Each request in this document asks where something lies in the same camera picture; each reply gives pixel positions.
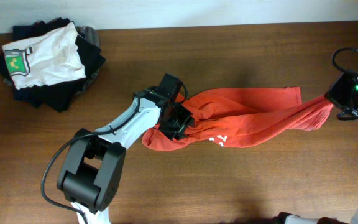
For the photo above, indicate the grey folded garment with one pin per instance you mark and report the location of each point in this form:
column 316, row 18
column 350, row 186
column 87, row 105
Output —
column 90, row 35

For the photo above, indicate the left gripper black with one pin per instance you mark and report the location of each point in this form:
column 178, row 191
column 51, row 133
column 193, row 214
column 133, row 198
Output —
column 177, row 119

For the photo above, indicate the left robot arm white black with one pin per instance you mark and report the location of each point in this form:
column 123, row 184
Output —
column 91, row 172

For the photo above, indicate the white folded t-shirt green print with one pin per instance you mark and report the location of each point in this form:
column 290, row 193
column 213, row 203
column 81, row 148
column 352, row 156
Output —
column 44, row 60

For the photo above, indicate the black folded garment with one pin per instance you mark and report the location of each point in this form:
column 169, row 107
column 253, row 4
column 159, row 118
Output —
column 57, row 96

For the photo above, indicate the navy folded garment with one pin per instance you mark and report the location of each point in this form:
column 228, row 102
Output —
column 25, row 96

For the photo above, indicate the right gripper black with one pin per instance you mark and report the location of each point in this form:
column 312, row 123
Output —
column 338, row 94

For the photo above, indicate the orange red t-shirt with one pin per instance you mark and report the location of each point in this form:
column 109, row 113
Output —
column 243, row 117

